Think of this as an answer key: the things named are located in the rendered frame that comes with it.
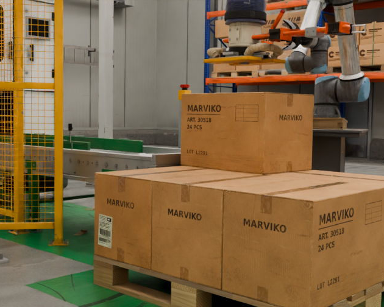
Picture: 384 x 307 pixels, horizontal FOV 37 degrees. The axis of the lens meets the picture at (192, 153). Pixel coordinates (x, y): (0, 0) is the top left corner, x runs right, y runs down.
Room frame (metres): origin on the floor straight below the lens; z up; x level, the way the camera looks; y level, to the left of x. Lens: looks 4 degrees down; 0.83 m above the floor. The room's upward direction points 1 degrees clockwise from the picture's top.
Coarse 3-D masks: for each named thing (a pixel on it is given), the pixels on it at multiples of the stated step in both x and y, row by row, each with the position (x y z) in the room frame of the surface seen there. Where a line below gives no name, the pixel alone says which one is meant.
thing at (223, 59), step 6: (240, 54) 3.04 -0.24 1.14; (204, 60) 3.19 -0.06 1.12; (210, 60) 3.16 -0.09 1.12; (216, 60) 3.12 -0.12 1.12; (222, 60) 3.08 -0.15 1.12; (228, 60) 3.05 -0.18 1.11; (234, 60) 3.02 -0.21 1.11; (240, 60) 3.01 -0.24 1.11; (246, 60) 3.00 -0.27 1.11; (252, 60) 3.00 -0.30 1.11; (258, 60) 3.00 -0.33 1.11
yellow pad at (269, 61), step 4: (264, 56) 3.17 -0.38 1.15; (268, 56) 3.17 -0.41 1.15; (264, 60) 3.12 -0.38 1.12; (268, 60) 3.09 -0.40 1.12; (272, 60) 3.07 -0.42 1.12; (276, 60) 3.08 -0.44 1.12; (280, 60) 3.10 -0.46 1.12; (284, 60) 3.12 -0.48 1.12; (232, 64) 3.30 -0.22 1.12; (236, 64) 3.27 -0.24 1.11; (252, 64) 3.22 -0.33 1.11; (256, 64) 3.21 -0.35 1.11; (260, 64) 3.21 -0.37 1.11; (264, 64) 3.20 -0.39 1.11; (268, 64) 3.20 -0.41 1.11; (272, 64) 3.19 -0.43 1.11
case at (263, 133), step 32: (192, 96) 3.17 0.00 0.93; (224, 96) 3.00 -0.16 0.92; (256, 96) 2.84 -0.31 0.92; (288, 96) 2.93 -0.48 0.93; (192, 128) 3.17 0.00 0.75; (224, 128) 2.99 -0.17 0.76; (256, 128) 2.84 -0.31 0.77; (288, 128) 2.93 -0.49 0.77; (192, 160) 3.17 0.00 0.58; (224, 160) 2.99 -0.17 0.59; (256, 160) 2.84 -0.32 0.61; (288, 160) 2.94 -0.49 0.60
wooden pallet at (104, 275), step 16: (96, 256) 2.75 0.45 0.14; (96, 272) 2.75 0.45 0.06; (112, 272) 2.67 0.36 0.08; (128, 272) 2.74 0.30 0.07; (144, 272) 2.52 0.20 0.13; (112, 288) 2.67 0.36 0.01; (128, 288) 2.63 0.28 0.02; (144, 288) 2.64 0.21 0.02; (176, 288) 2.39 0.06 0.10; (192, 288) 2.33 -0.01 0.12; (208, 288) 2.27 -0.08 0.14; (368, 288) 2.29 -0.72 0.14; (160, 304) 2.45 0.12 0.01; (176, 304) 2.39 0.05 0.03; (192, 304) 2.33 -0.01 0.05; (208, 304) 2.37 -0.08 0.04; (256, 304) 2.11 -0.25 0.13; (336, 304) 2.10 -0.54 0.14; (352, 304) 2.19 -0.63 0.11; (368, 304) 2.29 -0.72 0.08
